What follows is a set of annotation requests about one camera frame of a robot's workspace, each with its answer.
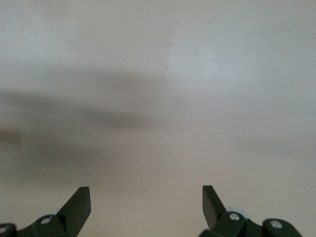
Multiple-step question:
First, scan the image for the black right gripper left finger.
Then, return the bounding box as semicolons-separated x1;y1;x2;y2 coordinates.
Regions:
0;186;91;237

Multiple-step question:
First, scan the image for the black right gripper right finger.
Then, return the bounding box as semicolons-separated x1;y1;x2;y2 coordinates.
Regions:
198;185;303;237

